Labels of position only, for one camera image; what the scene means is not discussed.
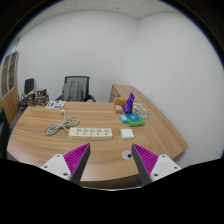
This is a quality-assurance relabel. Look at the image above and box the black visitor chair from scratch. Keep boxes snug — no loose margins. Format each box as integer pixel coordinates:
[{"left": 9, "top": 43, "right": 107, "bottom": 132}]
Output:
[{"left": 18, "top": 77, "right": 36, "bottom": 108}]

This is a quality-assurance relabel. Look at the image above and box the clear plastic bag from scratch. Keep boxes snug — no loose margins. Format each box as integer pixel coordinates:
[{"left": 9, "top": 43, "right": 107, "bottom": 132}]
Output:
[{"left": 133, "top": 103, "right": 152, "bottom": 121}]

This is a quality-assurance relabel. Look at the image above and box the white charger block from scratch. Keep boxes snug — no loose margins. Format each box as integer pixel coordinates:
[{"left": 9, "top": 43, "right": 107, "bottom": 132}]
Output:
[{"left": 120, "top": 128, "right": 135, "bottom": 141}]

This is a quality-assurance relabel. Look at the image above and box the cream power strip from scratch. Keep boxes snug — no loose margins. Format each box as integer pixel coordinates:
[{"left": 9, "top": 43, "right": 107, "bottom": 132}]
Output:
[{"left": 68, "top": 126, "right": 114, "bottom": 141}]

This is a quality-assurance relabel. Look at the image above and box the dark printed box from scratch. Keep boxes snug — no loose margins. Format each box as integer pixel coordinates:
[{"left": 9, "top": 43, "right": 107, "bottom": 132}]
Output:
[{"left": 33, "top": 88, "right": 50, "bottom": 107}]

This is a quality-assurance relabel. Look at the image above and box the grey backpack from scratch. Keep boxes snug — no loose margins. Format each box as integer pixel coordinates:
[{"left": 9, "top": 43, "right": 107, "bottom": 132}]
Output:
[{"left": 61, "top": 81, "right": 85, "bottom": 102}]

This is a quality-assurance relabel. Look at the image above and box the black leather armchair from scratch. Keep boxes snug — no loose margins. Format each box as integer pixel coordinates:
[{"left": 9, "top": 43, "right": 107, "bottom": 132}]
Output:
[{"left": 0, "top": 108, "right": 11, "bottom": 159}]

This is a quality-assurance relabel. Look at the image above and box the white power strip cable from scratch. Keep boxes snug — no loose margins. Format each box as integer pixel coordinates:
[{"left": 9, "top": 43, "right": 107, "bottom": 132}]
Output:
[{"left": 42, "top": 108, "right": 81, "bottom": 137}]

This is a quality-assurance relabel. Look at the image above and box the brown cardboard box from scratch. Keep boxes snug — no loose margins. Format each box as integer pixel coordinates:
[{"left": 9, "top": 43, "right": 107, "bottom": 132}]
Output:
[{"left": 27, "top": 92, "right": 36, "bottom": 108}]

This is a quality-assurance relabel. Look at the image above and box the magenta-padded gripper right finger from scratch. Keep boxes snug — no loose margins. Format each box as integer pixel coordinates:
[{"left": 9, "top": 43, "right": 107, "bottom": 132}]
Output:
[{"left": 131, "top": 143, "right": 183, "bottom": 185}]

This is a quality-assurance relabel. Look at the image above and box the orange box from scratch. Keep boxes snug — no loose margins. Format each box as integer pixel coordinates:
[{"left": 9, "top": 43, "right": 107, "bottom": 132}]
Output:
[{"left": 113, "top": 97, "right": 128, "bottom": 108}]

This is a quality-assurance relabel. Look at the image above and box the black mesh office chair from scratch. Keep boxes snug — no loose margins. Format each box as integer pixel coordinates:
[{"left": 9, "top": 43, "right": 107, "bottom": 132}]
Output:
[{"left": 54, "top": 75, "right": 97, "bottom": 103}]

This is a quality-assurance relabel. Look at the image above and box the purple standing card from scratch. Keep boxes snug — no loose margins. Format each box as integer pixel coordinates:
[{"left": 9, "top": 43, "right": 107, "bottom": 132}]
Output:
[{"left": 122, "top": 91, "right": 136, "bottom": 115}]

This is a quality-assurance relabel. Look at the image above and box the green and purple leaflet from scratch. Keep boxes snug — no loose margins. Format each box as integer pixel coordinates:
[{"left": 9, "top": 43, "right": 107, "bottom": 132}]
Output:
[{"left": 45, "top": 100, "right": 66, "bottom": 110}]

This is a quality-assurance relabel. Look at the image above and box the round table cable grommet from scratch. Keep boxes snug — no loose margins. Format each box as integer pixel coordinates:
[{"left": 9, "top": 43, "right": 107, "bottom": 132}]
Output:
[{"left": 121, "top": 149, "right": 134, "bottom": 160}]

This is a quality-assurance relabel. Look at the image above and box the green flat box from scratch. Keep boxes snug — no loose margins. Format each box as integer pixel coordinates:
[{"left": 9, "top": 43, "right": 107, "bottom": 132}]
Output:
[{"left": 125, "top": 113, "right": 146, "bottom": 128}]

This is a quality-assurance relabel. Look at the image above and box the wooden glass-door cabinet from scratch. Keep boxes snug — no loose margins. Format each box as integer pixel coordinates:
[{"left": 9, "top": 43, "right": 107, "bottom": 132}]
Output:
[{"left": 0, "top": 50, "right": 20, "bottom": 124}]

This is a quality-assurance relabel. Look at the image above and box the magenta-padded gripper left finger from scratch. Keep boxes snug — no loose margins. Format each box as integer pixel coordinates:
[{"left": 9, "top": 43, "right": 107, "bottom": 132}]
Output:
[{"left": 40, "top": 143, "right": 92, "bottom": 185}]

